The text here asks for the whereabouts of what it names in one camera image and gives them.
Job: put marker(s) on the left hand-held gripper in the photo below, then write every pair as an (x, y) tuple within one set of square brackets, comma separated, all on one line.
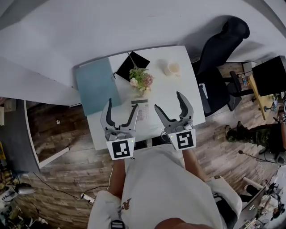
[(120, 146)]

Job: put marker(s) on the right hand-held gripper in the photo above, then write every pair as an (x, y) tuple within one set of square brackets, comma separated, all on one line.
[(184, 138)]

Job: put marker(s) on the pale pink calculator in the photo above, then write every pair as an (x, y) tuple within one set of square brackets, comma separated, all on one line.
[(143, 111)]

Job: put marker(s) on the person's right forearm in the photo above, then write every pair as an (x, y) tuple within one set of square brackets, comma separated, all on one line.
[(194, 165)]

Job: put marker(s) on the person's left forearm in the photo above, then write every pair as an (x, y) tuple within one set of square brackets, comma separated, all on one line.
[(116, 179)]

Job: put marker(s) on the white table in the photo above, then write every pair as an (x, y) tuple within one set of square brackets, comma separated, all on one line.
[(178, 89)]

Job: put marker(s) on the smartphone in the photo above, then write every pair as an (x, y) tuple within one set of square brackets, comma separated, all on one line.
[(203, 90)]

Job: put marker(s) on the white cup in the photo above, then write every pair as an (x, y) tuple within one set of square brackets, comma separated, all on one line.
[(173, 68)]

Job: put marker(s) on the flower bouquet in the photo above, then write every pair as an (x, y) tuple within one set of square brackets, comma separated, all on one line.
[(141, 79)]

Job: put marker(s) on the black office chair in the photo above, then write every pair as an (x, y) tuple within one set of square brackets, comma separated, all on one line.
[(214, 67)]

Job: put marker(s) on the black notebook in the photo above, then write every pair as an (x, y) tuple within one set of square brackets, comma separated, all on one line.
[(138, 61)]

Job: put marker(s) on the person's white shirt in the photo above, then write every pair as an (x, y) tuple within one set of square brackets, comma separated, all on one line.
[(161, 185)]

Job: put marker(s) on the clear water bottle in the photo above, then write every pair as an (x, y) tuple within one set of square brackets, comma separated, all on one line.
[(244, 80)]

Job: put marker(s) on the white power strip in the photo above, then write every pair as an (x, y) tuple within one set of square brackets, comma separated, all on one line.
[(88, 198)]

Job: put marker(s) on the yellow side table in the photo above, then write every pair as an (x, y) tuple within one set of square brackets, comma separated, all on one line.
[(257, 91)]

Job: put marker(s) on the blue figurine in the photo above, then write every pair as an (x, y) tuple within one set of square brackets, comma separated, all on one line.
[(269, 107)]

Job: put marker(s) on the black monitor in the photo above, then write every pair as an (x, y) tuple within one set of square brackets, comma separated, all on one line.
[(268, 76)]

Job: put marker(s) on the dark grey desk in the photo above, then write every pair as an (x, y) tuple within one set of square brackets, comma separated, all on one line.
[(15, 134)]

